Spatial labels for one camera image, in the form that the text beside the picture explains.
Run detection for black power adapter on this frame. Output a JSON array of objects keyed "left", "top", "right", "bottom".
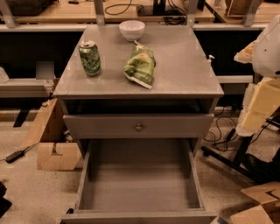
[{"left": 5, "top": 150, "right": 24, "bottom": 164}]

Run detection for black chair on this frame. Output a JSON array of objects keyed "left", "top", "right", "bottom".
[{"left": 201, "top": 135, "right": 280, "bottom": 184}]

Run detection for black floor cables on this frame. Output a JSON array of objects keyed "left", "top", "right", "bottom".
[{"left": 202, "top": 106, "right": 270, "bottom": 152}]

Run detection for white bowl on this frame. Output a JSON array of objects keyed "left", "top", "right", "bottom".
[{"left": 119, "top": 20, "right": 145, "bottom": 41}]

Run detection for cardboard box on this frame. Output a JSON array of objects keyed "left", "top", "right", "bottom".
[{"left": 230, "top": 182, "right": 280, "bottom": 224}]

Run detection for white pump bottle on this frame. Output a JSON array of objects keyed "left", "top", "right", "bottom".
[{"left": 207, "top": 54, "right": 215, "bottom": 65}]

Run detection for black object on floor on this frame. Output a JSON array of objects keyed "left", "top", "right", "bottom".
[{"left": 0, "top": 181, "right": 12, "bottom": 218}]

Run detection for grey drawer cabinet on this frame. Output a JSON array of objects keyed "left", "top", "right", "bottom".
[{"left": 54, "top": 24, "right": 223, "bottom": 151}]

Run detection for slanted wooden board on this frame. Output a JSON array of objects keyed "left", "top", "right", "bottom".
[{"left": 20, "top": 99, "right": 65, "bottom": 148}]

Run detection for green chip bag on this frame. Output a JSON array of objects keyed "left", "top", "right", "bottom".
[{"left": 122, "top": 41, "right": 156, "bottom": 89}]

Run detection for grey drawer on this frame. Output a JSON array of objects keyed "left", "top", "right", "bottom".
[
  {"left": 63, "top": 114, "right": 214, "bottom": 139},
  {"left": 61, "top": 138, "right": 216, "bottom": 224}
]

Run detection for wooden block with notch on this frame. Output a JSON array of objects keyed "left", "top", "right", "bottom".
[{"left": 37, "top": 143, "right": 82, "bottom": 171}]

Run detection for green soda can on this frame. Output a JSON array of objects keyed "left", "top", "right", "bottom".
[{"left": 79, "top": 41, "right": 101, "bottom": 77}]

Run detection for grey low shelf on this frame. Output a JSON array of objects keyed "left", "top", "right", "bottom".
[{"left": 0, "top": 79, "right": 54, "bottom": 98}]

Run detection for black cables on bench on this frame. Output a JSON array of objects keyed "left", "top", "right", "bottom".
[{"left": 104, "top": 0, "right": 187, "bottom": 26}]

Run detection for grey top drawer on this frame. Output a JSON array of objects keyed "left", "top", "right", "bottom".
[{"left": 63, "top": 114, "right": 214, "bottom": 139}]

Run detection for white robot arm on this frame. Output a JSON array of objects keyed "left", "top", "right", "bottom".
[{"left": 234, "top": 15, "right": 280, "bottom": 137}]

